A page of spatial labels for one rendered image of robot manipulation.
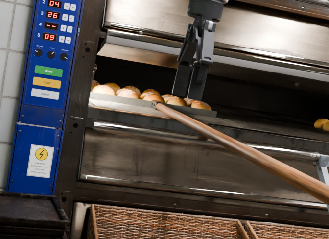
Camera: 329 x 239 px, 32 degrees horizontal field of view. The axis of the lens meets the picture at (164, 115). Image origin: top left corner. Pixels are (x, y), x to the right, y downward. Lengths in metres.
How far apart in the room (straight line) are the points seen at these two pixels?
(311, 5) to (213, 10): 1.02
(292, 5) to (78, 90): 0.83
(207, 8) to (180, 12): 0.81
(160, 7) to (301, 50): 0.55
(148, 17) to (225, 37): 0.29
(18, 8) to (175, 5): 0.53
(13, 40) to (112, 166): 0.54
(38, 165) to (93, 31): 0.49
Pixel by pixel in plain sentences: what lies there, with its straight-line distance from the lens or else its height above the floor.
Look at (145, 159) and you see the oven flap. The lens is 2.06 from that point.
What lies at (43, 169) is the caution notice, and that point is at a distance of 1.99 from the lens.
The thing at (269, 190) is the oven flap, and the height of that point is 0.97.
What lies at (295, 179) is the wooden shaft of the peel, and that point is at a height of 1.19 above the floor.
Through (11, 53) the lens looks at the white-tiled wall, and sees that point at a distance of 1.98.
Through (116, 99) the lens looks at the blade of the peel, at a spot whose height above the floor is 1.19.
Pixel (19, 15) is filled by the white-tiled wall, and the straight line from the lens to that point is 1.98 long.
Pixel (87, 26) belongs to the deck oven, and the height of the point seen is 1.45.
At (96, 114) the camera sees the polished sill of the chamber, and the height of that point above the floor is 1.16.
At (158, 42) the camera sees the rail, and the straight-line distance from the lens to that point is 1.88.
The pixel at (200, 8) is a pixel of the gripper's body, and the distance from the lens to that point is 1.25.
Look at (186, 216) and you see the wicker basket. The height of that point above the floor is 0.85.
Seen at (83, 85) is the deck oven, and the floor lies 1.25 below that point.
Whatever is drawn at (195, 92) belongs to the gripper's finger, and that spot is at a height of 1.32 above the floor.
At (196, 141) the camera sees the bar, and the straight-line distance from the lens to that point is 1.70.
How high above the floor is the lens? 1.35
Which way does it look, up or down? 5 degrees down
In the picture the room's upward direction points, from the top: 10 degrees clockwise
